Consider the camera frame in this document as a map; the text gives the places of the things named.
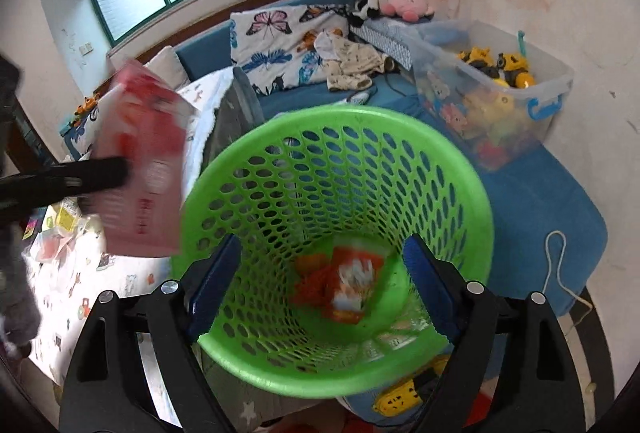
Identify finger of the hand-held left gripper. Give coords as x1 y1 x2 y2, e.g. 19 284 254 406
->
0 157 128 224

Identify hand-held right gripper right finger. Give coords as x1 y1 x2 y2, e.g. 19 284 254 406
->
402 234 586 433

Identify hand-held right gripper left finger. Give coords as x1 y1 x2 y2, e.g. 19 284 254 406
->
59 233 243 433

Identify orange snack packet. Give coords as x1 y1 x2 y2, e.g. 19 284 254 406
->
292 245 386 326

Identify red cardboard box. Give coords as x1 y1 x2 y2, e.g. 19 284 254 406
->
92 60 196 259

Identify green perforated plastic basket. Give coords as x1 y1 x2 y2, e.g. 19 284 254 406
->
170 105 496 399

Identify person's left hand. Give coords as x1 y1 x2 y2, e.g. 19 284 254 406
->
0 215 42 359

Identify yellow packet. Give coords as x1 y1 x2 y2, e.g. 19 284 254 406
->
54 203 82 235

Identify orange toy figure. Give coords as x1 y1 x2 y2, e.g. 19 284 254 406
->
74 95 102 120

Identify clear plastic packet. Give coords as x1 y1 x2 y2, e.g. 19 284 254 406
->
29 228 76 265

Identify printed white tablecloth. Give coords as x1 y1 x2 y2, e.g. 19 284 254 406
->
25 68 236 424

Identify yellow power strip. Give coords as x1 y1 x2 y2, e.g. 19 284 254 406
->
372 353 452 418

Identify white pillow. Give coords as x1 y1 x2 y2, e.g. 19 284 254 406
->
144 45 192 90

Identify grey table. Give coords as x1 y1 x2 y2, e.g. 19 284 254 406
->
212 67 266 156

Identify clear plastic storage box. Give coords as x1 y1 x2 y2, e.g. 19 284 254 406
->
412 19 575 171

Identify yellow toy trucks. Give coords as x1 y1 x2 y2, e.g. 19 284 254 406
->
457 45 537 90

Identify beige patterned baby garment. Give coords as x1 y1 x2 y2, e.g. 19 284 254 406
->
312 30 401 92

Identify butterfly print pillow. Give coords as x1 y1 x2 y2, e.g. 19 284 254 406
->
230 3 351 96

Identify grey patterned folded cloth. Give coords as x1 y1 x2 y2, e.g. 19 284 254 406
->
350 20 427 70

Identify pink round plush toy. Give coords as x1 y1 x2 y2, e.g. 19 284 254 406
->
382 0 436 22

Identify white cord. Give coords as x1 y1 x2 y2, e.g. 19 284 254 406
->
542 230 596 329

